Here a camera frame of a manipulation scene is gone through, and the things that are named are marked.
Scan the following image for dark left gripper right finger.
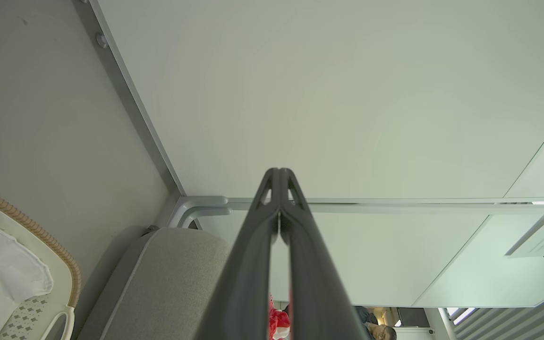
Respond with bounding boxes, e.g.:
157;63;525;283
279;168;371;340

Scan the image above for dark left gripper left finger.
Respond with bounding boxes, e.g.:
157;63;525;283
194;168;282;340

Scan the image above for red garment white stripes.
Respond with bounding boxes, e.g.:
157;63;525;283
268;294;293;340

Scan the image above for cream laundry basket brown rim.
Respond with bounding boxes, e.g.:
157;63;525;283
0;179;83;340

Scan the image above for person with glasses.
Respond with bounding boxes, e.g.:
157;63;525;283
355;306;398;340

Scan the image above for grey fabric sofa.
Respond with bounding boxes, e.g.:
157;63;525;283
76;228;233;340

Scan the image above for grey curved metal tube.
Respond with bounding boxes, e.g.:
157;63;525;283
167;195;233;230

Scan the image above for grey slatted blind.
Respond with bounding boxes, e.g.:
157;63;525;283
447;287;544;340

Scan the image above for grey wall baseboard strip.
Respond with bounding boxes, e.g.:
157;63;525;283
71;0;187;196

